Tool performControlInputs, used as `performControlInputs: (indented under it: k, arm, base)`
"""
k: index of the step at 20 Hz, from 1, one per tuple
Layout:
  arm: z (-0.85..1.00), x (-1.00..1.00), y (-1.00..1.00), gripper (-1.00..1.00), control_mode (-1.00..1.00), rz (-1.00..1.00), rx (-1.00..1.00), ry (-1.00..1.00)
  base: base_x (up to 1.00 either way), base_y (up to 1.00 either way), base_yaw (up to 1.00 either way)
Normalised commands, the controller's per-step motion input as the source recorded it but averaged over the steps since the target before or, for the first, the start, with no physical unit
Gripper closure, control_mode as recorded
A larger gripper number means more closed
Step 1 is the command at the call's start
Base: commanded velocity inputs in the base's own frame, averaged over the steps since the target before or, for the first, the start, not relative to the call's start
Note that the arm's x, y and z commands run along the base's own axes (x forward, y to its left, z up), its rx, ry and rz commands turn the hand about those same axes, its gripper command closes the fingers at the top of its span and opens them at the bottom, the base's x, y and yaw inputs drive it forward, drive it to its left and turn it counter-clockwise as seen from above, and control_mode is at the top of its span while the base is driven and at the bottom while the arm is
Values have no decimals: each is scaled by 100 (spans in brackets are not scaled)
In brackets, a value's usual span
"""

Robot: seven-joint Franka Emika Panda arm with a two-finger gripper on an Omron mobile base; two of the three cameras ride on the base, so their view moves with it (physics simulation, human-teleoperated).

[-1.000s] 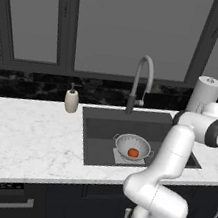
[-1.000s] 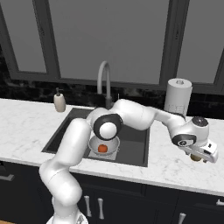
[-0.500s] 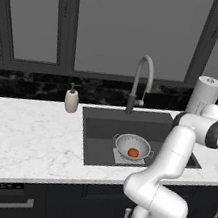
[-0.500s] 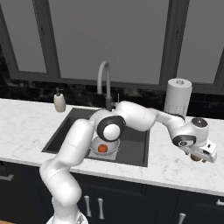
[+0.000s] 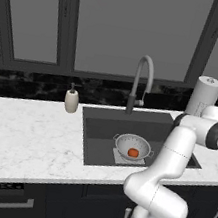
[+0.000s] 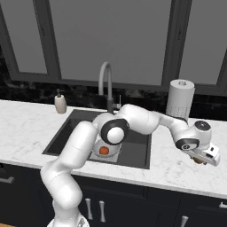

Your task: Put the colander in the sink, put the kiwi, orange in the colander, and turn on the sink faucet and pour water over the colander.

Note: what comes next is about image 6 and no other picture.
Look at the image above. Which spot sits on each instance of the dark drawer front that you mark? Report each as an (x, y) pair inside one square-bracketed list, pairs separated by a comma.
[(201, 202)]

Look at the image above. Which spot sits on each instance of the brown kiwi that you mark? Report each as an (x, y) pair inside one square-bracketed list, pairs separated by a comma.
[(198, 160)]

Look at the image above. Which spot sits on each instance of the dark sink basin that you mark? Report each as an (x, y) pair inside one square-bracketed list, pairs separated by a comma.
[(136, 147)]

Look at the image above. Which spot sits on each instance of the dark framed window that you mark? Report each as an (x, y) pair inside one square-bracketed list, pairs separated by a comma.
[(112, 38)]

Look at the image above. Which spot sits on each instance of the dark cupboard door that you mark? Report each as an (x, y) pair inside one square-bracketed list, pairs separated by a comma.
[(204, 220), (124, 212), (88, 207)]

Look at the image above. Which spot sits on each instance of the grey curved sink faucet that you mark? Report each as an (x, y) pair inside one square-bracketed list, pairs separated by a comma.
[(109, 85)]

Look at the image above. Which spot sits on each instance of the dark false drawer panel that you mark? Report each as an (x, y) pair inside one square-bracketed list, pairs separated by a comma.
[(164, 196)]

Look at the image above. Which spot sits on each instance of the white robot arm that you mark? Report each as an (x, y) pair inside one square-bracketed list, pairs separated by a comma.
[(74, 153)]

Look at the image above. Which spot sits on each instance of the white paper towel roll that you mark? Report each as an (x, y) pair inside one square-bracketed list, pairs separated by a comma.
[(181, 97)]

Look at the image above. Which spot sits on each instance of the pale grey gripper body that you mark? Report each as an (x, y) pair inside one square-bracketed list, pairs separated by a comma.
[(210, 160)]

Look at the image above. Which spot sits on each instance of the orange fruit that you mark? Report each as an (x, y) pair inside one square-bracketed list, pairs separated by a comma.
[(103, 150)]

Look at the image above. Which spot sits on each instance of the beige soap dispenser bottle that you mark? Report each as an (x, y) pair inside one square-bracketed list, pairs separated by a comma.
[(60, 103)]

